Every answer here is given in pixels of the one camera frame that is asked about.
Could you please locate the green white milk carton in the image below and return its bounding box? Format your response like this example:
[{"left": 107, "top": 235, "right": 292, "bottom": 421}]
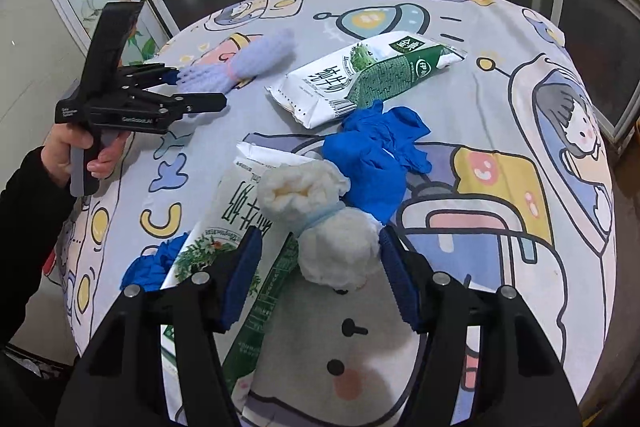
[{"left": 267, "top": 31, "right": 466, "bottom": 129}]

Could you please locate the blue glove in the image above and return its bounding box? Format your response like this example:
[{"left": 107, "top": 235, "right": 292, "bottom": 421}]
[
  {"left": 119, "top": 232, "right": 189, "bottom": 291},
  {"left": 322, "top": 100, "right": 432, "bottom": 225}
]

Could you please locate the black sleeve left forearm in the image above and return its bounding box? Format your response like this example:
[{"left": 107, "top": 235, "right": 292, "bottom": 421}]
[{"left": 0, "top": 147, "right": 76, "bottom": 345}]

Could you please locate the person left hand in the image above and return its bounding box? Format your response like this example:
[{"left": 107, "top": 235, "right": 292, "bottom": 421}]
[{"left": 40, "top": 124, "right": 130, "bottom": 187}]

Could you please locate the cartoon print tablecloth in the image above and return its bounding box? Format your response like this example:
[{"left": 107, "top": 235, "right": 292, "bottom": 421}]
[{"left": 56, "top": 0, "right": 616, "bottom": 426}]

